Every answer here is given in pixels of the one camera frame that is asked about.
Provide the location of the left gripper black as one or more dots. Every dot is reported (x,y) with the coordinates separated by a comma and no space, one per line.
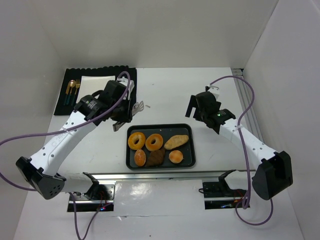
(128,111)

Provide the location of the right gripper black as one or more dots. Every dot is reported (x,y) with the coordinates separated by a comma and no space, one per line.
(196,110)

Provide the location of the metal tongs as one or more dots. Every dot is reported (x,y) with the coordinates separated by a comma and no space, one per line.
(137,107)

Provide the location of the orange donut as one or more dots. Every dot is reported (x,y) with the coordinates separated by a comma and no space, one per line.
(136,141)
(154,142)

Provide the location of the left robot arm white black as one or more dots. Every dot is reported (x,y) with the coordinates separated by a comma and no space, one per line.
(41,169)

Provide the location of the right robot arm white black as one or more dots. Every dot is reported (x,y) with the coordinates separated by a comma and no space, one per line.
(273,170)

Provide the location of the oblong tan bread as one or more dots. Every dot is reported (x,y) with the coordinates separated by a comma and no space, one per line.
(176,141)

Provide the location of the black baking tray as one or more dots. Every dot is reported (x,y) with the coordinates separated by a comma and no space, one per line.
(166,131)

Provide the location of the white square plate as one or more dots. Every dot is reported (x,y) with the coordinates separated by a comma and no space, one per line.
(91,84)

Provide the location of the sesame bun orange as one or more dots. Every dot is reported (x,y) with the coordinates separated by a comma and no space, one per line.
(140,158)

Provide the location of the gold fork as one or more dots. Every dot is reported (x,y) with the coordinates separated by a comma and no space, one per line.
(77,86)

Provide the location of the round golden bun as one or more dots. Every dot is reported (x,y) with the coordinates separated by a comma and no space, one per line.
(176,156)

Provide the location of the brown chocolate croissant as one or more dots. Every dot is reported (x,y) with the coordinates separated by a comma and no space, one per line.
(156,158)

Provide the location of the black placemat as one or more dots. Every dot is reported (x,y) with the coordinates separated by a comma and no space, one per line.
(77,73)

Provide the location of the gold spoon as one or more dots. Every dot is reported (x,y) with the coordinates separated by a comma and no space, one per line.
(73,85)

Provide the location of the gold knife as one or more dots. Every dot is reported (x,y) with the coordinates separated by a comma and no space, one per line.
(67,92)

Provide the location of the aluminium rail right side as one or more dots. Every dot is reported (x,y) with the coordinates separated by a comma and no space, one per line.
(245,96)

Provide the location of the aluminium rail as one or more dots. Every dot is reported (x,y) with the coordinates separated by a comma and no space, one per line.
(157,176)
(245,96)

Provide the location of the aluminium rail front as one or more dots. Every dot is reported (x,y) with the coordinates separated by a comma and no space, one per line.
(157,176)

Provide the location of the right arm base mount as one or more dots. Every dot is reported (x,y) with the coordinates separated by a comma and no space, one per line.
(218,194)

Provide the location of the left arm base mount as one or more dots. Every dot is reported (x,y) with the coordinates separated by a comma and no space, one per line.
(89,194)

